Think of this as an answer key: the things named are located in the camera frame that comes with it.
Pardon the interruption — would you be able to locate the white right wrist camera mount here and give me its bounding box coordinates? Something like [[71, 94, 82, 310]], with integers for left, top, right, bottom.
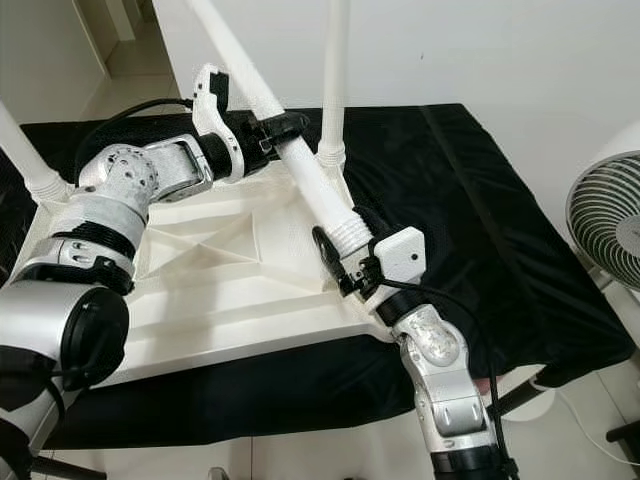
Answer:
[[364, 224, 430, 317]]

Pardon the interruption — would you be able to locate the black table cloth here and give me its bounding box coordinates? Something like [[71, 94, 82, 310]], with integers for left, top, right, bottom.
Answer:
[[15, 103, 613, 453]]

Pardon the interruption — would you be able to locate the white standing fan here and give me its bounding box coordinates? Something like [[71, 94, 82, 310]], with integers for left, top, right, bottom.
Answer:
[[564, 150, 640, 303]]

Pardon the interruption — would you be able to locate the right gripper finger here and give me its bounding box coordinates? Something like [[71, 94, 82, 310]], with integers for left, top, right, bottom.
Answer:
[[311, 224, 362, 300]]

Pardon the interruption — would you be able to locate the black floor stand foot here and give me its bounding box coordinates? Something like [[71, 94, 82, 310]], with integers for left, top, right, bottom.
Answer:
[[605, 420, 640, 448]]

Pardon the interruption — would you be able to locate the white round plastic object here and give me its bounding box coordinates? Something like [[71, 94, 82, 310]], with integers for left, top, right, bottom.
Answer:
[[510, 368, 563, 423]]

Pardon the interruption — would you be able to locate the white door frame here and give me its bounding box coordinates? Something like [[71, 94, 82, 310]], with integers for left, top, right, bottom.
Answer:
[[95, 0, 156, 61]]

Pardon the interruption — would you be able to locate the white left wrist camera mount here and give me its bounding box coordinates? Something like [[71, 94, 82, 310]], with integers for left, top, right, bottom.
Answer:
[[191, 62, 247, 183]]

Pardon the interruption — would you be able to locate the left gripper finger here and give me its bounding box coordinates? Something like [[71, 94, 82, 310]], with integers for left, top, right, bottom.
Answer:
[[265, 109, 312, 150]]

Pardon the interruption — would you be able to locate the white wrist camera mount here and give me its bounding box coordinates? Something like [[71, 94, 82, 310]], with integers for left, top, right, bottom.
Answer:
[[191, 62, 247, 183], [364, 224, 430, 317]]

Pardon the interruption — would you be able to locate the white plastic table top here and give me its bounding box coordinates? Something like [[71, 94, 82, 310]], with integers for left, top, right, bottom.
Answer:
[[0, 160, 403, 388]]

